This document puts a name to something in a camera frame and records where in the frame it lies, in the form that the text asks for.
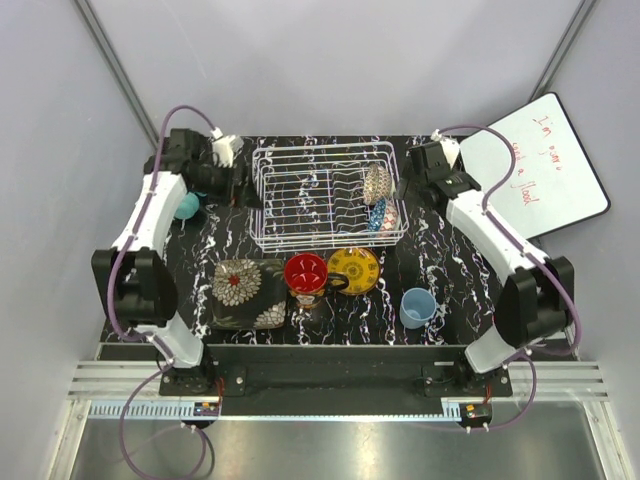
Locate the light blue cup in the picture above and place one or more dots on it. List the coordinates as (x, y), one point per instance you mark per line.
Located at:
(417, 308)

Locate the blue triangle patterned bowl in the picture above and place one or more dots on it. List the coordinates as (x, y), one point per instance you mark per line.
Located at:
(384, 219)

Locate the brown patterned bowl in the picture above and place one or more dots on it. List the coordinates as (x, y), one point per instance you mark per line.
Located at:
(378, 184)

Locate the white dry-erase board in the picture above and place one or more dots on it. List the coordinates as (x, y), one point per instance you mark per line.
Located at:
(554, 184)

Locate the teal cat-ear headphones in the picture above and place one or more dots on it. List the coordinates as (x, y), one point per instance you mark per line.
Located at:
(188, 207)

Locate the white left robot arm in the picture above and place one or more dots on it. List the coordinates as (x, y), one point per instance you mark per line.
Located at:
(137, 291)

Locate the black floral square plate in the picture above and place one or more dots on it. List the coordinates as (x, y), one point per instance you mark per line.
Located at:
(249, 294)

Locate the aluminium front rail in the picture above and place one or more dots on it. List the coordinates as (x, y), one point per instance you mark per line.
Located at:
(129, 389)

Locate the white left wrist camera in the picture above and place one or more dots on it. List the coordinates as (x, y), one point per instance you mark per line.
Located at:
(225, 148)

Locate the red interior mug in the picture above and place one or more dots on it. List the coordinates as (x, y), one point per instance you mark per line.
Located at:
(309, 280)

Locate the yellow patterned plate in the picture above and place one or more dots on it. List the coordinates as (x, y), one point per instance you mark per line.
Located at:
(360, 265)

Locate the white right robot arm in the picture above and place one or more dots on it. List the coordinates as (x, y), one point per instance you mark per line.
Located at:
(536, 300)

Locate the white wire dish rack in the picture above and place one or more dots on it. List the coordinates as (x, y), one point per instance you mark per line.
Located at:
(314, 197)

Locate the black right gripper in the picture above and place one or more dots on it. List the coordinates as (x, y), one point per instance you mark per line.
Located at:
(408, 176)

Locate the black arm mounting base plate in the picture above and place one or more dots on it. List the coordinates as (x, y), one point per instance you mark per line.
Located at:
(328, 366)

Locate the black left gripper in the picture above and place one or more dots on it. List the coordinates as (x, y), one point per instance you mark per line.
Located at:
(243, 195)

